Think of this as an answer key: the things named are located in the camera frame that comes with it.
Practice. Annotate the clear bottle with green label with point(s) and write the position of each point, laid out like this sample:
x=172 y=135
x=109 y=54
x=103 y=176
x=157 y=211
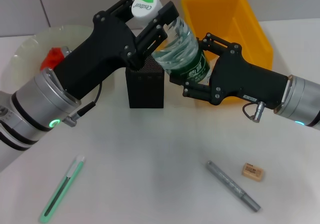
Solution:
x=180 y=49

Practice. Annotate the grey marker pen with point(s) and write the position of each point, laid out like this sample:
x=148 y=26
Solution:
x=230 y=184

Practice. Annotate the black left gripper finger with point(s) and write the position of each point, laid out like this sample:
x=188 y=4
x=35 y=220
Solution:
x=152 y=32
x=120 y=9

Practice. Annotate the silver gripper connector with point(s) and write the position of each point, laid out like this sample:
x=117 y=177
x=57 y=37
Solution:
x=258 y=112
x=67 y=51

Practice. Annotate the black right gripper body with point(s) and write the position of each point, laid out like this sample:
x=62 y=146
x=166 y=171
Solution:
x=245 y=79

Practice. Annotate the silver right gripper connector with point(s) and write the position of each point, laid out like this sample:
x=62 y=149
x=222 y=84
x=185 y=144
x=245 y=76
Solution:
x=258 y=112

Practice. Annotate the green utility knife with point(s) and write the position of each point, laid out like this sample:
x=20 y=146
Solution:
x=62 y=186

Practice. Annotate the beige eraser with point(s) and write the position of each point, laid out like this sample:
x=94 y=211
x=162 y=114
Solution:
x=253 y=171

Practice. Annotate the yellow plastic bin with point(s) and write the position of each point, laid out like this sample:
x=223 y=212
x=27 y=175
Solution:
x=250 y=22

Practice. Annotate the black mesh pen holder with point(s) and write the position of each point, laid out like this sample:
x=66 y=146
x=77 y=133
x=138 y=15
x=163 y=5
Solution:
x=147 y=91

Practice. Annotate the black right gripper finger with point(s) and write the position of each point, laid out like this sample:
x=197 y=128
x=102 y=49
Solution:
x=197 y=90
x=217 y=45

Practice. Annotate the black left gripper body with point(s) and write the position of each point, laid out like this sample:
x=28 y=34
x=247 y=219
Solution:
x=100 y=49

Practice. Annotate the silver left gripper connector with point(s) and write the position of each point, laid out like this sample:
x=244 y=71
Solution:
x=67 y=51

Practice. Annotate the pale green glass fruit plate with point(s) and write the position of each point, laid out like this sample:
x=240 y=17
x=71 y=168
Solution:
x=30 y=47

